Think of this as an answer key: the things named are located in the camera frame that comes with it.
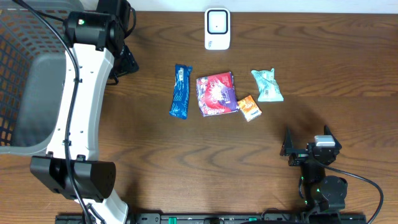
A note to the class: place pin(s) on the white barcode scanner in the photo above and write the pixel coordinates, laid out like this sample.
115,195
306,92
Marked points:
217,29

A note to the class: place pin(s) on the blue snack bar wrapper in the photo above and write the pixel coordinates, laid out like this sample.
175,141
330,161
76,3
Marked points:
179,107

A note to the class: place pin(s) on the red purple snack packet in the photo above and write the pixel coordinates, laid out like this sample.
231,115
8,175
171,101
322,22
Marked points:
216,94

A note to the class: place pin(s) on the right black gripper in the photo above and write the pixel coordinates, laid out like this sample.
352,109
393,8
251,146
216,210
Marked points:
287,150

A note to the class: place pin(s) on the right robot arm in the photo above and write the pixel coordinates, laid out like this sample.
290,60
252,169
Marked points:
324,195

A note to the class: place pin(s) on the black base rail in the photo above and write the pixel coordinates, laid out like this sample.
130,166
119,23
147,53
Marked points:
272,217

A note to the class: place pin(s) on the mint green snack packet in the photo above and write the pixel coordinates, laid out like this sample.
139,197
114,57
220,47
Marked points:
269,90

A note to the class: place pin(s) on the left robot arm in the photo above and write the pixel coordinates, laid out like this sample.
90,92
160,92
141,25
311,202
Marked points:
95,51

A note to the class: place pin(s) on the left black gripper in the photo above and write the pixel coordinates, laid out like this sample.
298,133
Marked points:
127,64

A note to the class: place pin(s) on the small orange snack packet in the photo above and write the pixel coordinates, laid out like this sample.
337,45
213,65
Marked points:
249,108

